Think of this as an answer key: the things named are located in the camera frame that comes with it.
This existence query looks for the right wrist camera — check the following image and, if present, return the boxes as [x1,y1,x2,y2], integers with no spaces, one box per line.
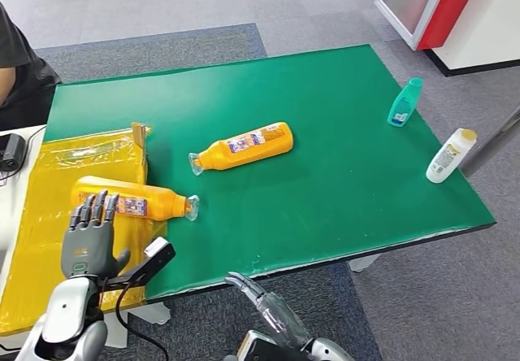
[235,330,309,361]

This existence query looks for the grey metal pole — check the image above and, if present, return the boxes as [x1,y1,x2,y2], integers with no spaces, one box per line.
[460,106,520,180]

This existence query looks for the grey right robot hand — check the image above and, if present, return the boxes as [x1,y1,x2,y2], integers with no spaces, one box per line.
[224,272,313,349]

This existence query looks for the teal bottle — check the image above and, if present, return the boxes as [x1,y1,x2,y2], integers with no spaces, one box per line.
[386,77,424,128]

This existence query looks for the black camera cable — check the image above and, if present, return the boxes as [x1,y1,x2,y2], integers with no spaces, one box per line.
[115,278,169,361]

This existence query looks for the orange bottle with clear cap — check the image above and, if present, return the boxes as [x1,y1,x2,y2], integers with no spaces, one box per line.
[188,122,294,177]
[70,176,201,223]

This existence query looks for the white bottle with yellow cap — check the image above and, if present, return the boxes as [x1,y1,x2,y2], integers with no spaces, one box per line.
[425,128,478,185]

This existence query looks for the red and white sign stand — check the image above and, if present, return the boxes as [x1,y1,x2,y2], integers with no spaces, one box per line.
[374,0,487,51]

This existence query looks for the white table foot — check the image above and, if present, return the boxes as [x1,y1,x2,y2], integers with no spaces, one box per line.
[348,254,383,273]
[103,302,172,349]

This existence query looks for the person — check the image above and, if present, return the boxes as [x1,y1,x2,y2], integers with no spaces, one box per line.
[0,0,64,132]

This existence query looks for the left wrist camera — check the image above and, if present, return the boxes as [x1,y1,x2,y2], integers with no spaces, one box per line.
[106,237,177,289]

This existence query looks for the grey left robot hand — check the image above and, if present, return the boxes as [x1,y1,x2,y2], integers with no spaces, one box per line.
[60,189,132,281]

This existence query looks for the yellow plastic-wrapped box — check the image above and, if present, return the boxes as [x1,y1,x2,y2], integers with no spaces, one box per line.
[0,122,168,335]

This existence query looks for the white side table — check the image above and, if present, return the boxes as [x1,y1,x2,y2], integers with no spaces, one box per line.
[0,125,48,349]

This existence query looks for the green table mat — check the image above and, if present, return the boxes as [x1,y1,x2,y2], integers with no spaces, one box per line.
[42,44,497,300]

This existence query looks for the black device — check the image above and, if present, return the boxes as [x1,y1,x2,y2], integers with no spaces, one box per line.
[0,132,28,174]

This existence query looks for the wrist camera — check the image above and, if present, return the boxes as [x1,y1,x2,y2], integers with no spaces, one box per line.
[235,330,309,361]
[106,237,177,289]

